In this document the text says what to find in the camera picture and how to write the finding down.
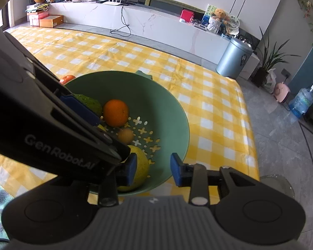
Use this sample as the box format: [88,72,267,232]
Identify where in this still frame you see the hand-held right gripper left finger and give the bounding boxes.
[98,153,138,207]

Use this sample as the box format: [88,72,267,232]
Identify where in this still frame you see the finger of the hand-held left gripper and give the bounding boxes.
[59,94,103,126]
[51,90,131,165]

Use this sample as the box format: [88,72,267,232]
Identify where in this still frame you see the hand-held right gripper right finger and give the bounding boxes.
[170,153,263,206]

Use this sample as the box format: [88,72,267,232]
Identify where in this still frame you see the yellow lemon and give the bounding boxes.
[117,145,150,192]

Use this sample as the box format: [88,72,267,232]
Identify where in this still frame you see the green cucumber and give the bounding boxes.
[72,93,103,117]

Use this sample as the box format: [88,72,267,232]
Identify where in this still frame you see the small brown kiwi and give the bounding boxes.
[117,128,134,144]

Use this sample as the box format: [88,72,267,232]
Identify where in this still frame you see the green colander bowl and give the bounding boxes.
[64,70,190,196]

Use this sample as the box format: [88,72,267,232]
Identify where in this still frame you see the yellow checkered tablecloth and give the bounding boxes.
[0,26,260,209]

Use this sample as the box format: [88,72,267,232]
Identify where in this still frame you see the teal striped towel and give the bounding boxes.
[0,176,17,241]

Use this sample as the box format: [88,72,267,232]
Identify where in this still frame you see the orange shoebox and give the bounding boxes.
[39,15,64,28]

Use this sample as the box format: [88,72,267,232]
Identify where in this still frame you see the pink shoeboxes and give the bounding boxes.
[29,12,49,27]

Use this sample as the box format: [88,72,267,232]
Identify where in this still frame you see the round glass stool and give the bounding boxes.
[259,174,295,201]

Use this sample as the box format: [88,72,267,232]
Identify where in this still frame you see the white marble television cabinet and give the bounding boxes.
[48,0,260,80]

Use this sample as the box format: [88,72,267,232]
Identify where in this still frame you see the silver-blue trash can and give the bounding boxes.
[216,37,254,79]

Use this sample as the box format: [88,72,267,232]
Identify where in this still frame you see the long-leaf potted plant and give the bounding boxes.
[253,26,302,86]

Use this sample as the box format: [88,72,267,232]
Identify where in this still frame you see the white plastic bag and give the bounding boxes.
[263,69,277,93]

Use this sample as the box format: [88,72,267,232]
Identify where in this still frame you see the pink pig appliance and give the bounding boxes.
[273,82,291,103]

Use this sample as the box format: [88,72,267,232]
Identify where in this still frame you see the blue water bottle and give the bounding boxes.
[289,81,313,118]

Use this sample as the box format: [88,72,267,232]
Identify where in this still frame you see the red box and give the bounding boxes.
[181,9,194,23]

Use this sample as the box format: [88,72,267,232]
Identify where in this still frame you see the teddy bear bouquet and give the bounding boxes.
[207,8,230,34]

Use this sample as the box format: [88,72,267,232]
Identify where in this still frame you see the round paper fan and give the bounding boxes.
[223,17,240,35]

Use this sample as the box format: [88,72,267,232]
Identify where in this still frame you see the colourful picture board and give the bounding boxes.
[202,4,217,25]

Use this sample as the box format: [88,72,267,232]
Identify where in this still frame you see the black power cable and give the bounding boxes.
[110,4,132,37]

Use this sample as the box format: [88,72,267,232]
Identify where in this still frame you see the wall vine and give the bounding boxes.
[292,0,313,47]

